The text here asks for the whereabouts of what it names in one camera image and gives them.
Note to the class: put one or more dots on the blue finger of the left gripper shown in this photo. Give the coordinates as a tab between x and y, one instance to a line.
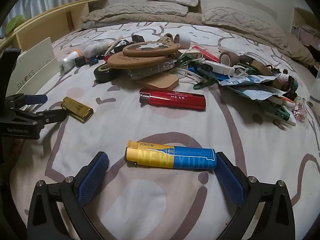
22	99

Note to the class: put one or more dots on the clear plastic phone case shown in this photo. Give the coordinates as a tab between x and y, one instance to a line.
140	73

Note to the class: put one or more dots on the panda cork coaster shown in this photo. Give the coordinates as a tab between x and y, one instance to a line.
150	49

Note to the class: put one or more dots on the green clothes peg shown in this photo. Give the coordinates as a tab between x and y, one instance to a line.
208	79

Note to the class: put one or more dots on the red lighter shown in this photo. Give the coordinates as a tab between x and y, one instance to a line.
173	99

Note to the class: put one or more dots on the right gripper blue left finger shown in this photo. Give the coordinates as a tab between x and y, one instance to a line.
74	192

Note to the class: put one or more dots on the black round tape roll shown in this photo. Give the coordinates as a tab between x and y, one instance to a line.
104	73

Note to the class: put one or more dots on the blue white medicine packet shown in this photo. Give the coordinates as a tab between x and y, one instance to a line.
247	80

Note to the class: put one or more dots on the white plastic wrapped roll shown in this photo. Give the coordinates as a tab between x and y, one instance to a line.
68	62

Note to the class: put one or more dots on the green plush toy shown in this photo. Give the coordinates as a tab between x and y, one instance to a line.
14	23

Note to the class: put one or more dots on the gold lighter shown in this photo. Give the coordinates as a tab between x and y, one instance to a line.
76	109

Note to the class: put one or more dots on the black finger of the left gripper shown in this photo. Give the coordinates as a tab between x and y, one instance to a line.
49	117

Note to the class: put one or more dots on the yellow blue New York lighter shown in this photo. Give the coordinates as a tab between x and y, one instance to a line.
173	157

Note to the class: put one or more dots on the brown bandage roll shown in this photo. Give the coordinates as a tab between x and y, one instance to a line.
229	58

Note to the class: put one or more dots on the white shoe box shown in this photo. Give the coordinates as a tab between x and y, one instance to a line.
34	68

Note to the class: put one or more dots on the wooden shelf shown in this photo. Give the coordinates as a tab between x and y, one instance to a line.
54	23

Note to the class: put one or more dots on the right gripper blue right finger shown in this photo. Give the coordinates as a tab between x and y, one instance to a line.
276	220

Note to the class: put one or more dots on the large beige pillow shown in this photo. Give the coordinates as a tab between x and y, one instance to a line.
245	19

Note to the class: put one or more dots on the plain cork coaster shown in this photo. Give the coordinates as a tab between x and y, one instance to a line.
120	61

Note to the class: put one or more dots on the light wooden block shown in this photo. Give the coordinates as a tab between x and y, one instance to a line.
160	81

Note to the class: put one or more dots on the white round dispenser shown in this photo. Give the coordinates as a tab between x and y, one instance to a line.
218	68

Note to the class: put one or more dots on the beige folded blanket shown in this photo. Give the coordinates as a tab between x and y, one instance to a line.
138	11

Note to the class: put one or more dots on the red flat stick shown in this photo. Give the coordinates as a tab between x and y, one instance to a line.
208	56

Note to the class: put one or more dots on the white tape roll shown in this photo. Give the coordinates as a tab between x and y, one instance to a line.
183	40

